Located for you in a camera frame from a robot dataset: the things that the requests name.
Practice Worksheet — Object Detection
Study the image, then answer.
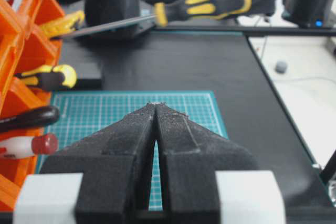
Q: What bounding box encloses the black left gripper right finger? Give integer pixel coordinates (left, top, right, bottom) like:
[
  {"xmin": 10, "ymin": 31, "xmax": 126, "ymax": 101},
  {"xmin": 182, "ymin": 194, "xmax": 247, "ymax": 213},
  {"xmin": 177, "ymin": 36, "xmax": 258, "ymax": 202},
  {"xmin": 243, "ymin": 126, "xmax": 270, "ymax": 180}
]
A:
[{"xmin": 155, "ymin": 103, "xmax": 259, "ymax": 223}]

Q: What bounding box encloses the small yellow black screwdriver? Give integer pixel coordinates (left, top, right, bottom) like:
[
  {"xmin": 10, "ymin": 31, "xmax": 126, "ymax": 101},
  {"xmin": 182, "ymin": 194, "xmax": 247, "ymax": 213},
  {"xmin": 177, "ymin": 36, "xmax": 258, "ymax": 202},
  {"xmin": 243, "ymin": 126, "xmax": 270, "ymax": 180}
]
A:
[{"xmin": 15, "ymin": 65, "xmax": 77, "ymax": 91}]

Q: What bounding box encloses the green grid cutting mat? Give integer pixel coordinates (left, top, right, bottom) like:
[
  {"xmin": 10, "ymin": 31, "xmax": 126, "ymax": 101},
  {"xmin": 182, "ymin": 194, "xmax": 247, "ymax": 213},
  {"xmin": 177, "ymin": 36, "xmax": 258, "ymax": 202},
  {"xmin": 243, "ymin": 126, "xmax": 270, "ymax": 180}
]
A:
[{"xmin": 37, "ymin": 91, "xmax": 227, "ymax": 210}]

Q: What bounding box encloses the yellow utility knife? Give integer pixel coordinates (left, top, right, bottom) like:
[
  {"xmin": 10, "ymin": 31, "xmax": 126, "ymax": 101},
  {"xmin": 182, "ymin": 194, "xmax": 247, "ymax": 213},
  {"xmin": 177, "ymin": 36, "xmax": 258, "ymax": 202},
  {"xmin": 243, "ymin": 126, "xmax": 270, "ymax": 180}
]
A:
[{"xmin": 39, "ymin": 10, "xmax": 85, "ymax": 39}]

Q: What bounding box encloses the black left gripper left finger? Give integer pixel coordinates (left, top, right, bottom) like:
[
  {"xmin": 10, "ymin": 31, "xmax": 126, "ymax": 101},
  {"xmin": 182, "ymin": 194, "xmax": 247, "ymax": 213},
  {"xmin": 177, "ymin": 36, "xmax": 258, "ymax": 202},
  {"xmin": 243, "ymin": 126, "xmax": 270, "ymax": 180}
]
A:
[{"xmin": 40, "ymin": 104, "xmax": 155, "ymax": 223}]

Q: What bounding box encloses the white bottle red cap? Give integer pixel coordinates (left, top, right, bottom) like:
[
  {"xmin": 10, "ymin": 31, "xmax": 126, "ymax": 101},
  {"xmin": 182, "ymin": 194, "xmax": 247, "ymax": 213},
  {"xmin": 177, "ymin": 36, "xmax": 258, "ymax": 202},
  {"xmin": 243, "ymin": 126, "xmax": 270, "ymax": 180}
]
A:
[{"xmin": 1, "ymin": 133, "xmax": 58, "ymax": 159}]

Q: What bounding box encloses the dark black tool handle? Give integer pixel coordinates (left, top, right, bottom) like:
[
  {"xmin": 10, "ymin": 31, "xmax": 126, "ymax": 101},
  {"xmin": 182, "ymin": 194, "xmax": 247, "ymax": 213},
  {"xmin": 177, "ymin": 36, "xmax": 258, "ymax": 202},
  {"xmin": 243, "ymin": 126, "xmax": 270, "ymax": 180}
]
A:
[{"xmin": 1, "ymin": 105, "xmax": 60, "ymax": 133}]

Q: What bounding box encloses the small grey round object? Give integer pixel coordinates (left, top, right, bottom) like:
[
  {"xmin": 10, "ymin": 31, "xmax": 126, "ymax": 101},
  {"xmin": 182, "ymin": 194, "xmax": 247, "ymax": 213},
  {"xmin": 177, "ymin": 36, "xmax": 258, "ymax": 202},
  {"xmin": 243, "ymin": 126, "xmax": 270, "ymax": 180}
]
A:
[{"xmin": 275, "ymin": 61, "xmax": 288, "ymax": 74}]

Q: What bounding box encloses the orange container rack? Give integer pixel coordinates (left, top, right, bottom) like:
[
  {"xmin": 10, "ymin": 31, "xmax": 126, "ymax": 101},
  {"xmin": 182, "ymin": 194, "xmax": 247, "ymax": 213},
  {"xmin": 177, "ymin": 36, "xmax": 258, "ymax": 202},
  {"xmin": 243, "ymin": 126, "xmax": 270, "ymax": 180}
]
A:
[{"xmin": 1, "ymin": 0, "xmax": 64, "ymax": 212}]

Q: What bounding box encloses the large yellow black screwdriver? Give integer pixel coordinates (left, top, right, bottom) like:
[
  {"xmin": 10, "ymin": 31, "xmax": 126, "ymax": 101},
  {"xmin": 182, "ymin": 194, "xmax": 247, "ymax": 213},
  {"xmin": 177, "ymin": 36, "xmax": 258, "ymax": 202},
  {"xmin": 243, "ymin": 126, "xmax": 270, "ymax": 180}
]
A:
[{"xmin": 51, "ymin": 0, "xmax": 252, "ymax": 40}]

